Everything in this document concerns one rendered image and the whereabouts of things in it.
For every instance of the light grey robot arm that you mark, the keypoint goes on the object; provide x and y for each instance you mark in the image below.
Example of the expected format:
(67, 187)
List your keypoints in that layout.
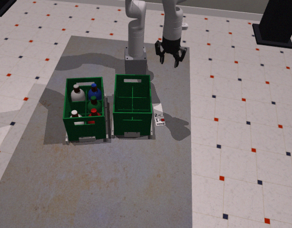
(172, 28)

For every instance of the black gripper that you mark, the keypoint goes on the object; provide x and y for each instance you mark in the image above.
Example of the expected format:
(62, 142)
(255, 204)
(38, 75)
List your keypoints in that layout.
(172, 47)

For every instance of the white paper pick list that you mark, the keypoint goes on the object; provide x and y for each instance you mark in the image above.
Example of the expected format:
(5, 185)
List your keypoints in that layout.
(158, 114)

